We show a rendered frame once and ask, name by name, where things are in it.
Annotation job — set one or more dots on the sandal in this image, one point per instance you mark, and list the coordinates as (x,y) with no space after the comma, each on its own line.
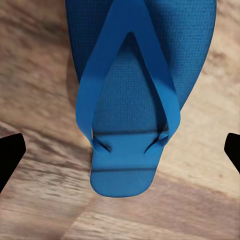
(136,62)

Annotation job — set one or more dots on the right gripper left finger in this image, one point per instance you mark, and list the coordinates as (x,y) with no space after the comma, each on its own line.
(12,149)

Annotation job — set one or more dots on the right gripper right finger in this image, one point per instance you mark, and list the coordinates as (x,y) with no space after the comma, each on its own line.
(232,149)

